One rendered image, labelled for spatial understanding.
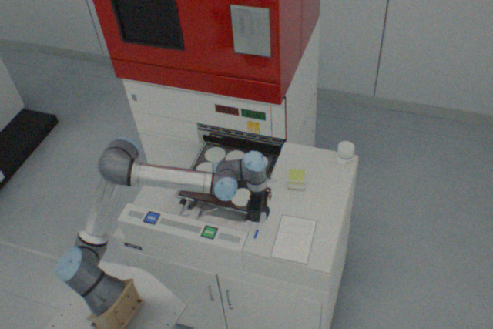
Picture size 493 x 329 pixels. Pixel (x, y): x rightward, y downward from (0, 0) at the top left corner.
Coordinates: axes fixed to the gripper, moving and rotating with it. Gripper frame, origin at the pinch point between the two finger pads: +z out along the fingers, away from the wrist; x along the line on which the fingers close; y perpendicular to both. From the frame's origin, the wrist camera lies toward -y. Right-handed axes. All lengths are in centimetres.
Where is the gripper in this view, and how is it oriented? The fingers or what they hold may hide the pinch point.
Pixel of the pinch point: (259, 222)
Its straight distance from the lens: 204.8
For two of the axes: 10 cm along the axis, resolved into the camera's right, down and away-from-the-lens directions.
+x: -9.4, -1.5, 3.0
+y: 3.2, -6.7, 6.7
